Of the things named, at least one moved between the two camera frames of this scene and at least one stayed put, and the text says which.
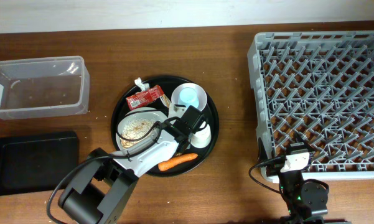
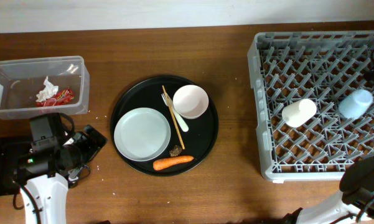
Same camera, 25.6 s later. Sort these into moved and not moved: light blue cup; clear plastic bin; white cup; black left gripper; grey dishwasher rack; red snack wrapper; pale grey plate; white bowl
Moved: light blue cup; white cup; red snack wrapper; black left gripper
Not moved: pale grey plate; grey dishwasher rack; clear plastic bin; white bowl
